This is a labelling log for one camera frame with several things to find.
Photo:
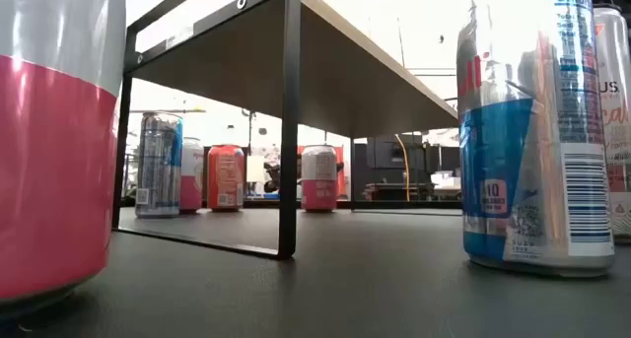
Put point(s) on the blue silver energy drink can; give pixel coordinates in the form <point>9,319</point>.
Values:
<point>158,170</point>
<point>498,180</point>

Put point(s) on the white sign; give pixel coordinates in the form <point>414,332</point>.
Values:
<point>255,168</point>

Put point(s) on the black cabinet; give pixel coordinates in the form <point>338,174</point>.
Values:
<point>379,155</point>

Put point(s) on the black stand pole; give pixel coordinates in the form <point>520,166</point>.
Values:
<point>250,131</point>

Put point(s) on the red soda can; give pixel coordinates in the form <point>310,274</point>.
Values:
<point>226,178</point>

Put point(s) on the wooden board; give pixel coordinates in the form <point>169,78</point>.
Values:
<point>305,57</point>

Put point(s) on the white boxes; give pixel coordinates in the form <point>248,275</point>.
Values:
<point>446,180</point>

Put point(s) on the silver can black top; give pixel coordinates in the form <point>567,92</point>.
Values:
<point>616,106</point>

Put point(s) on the black table frame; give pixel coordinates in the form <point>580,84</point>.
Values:
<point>256,204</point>

